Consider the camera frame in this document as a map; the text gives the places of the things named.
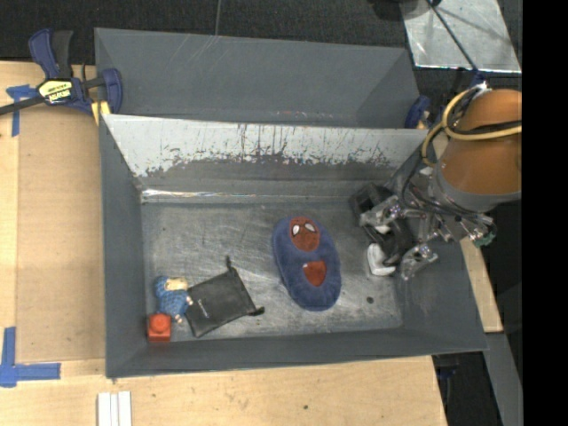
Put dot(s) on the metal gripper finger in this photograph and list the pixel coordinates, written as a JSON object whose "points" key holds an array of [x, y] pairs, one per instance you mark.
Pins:
{"points": [[379, 213], [415, 260]]}

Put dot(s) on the blue knitted toy doll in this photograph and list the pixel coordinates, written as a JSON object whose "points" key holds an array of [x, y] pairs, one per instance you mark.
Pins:
{"points": [[171, 297]]}

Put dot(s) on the blue plush slipper red face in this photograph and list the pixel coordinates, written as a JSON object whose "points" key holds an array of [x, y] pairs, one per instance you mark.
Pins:
{"points": [[310, 278]]}

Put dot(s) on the brown cardboard board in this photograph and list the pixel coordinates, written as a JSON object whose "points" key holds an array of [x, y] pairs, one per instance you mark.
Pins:
{"points": [[57, 238]]}

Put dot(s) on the red toy brick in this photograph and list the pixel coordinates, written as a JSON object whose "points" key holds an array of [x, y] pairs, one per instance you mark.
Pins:
{"points": [[159, 327]]}

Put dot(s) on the grey metal bin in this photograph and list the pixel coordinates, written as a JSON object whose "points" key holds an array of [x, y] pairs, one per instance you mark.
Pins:
{"points": [[248, 238]]}

